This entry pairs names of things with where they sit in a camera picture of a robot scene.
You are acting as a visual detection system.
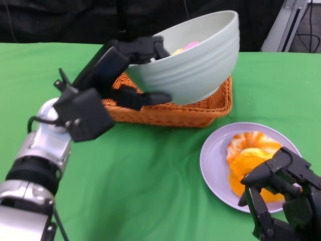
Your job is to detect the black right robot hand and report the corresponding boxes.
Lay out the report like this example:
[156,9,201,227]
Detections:
[238,147,321,241]

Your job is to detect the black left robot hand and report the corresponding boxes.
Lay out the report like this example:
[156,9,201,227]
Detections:
[71,36,174,111]

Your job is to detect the golden orange ring bread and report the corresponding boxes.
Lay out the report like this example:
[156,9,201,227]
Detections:
[228,148,301,203]

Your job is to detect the orange white striped bread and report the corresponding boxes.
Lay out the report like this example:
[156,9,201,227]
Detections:
[226,131,283,161]

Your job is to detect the grey-green bowl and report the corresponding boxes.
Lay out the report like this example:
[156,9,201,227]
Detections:
[125,10,240,105]

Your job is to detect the orange wicker basket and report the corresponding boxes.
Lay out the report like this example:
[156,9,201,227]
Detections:
[101,72,233,129]

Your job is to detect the lavender round plate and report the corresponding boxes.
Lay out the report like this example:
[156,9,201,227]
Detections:
[200,122,303,214]

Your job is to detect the black backdrop curtain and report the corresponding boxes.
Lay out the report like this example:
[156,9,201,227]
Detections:
[0,0,286,53]

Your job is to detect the green tablecloth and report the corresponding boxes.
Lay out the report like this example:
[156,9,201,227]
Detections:
[0,42,321,241]

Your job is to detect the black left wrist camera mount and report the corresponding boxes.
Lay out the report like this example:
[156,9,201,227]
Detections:
[53,67,116,143]

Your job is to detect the grey aluminium frame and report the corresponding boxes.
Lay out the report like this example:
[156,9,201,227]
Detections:
[260,0,313,53]

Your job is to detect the black looped floor cables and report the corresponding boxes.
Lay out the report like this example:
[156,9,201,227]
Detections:
[295,10,321,53]

